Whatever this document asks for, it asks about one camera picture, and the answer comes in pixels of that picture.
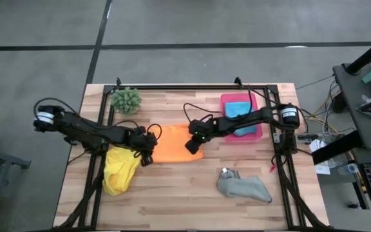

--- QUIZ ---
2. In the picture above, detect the orange microfiber towel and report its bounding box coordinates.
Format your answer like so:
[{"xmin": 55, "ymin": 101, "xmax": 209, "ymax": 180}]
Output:
[{"xmin": 151, "ymin": 123, "xmax": 205, "ymax": 164}]

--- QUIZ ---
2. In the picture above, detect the blue microfiber towel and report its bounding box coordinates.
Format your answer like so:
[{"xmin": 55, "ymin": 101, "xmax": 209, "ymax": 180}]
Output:
[{"xmin": 224, "ymin": 101, "xmax": 258, "ymax": 137}]

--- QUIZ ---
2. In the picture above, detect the yellow microfiber towel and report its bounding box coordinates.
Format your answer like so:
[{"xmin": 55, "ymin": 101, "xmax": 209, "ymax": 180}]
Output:
[{"xmin": 102, "ymin": 146, "xmax": 143, "ymax": 197}]

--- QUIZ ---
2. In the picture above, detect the grey microfiber towel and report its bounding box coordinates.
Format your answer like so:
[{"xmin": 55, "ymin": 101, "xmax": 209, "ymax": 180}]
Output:
[{"xmin": 216, "ymin": 167, "xmax": 274, "ymax": 204}]

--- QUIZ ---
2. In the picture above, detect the pink plastic tray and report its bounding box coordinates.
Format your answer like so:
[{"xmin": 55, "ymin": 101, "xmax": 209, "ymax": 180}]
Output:
[{"xmin": 220, "ymin": 93, "xmax": 264, "ymax": 143}]

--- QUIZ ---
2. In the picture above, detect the green plant in patterned pot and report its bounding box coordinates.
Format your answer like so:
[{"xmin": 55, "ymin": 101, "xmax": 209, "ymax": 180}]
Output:
[{"xmin": 110, "ymin": 86, "xmax": 143, "ymax": 116}]

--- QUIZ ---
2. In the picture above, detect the white paper sheet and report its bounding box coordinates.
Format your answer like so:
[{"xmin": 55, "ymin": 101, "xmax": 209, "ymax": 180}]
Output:
[{"xmin": 308, "ymin": 138, "xmax": 333, "ymax": 176}]

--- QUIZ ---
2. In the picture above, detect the clear plastic bottle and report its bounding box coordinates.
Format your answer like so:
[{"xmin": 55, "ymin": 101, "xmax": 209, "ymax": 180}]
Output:
[{"xmin": 337, "ymin": 162, "xmax": 361, "ymax": 177}]

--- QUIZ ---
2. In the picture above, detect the dark grey side desk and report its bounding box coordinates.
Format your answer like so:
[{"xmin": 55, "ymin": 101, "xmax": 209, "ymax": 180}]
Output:
[{"xmin": 310, "ymin": 63, "xmax": 371, "ymax": 231}]

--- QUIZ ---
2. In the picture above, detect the black diagonal pole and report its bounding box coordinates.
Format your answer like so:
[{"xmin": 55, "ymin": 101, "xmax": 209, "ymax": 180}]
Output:
[{"xmin": 346, "ymin": 31, "xmax": 371, "ymax": 75}]

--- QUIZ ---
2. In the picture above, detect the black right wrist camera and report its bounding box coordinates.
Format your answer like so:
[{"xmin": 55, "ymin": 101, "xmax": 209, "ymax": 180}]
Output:
[{"xmin": 184, "ymin": 138, "xmax": 204, "ymax": 155}]

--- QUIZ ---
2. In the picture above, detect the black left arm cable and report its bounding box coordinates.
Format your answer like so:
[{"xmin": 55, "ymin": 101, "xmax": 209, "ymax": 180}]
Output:
[{"xmin": 33, "ymin": 97, "xmax": 164, "ymax": 143}]

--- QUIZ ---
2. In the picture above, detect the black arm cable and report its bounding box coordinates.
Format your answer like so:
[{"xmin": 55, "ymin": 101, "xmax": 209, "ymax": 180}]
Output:
[
  {"xmin": 33, "ymin": 97, "xmax": 164, "ymax": 143},
  {"xmin": 182, "ymin": 81, "xmax": 271, "ymax": 122}
]

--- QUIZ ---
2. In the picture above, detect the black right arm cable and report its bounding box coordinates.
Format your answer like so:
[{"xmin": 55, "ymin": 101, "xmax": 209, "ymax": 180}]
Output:
[{"xmin": 182, "ymin": 81, "xmax": 271, "ymax": 122}]

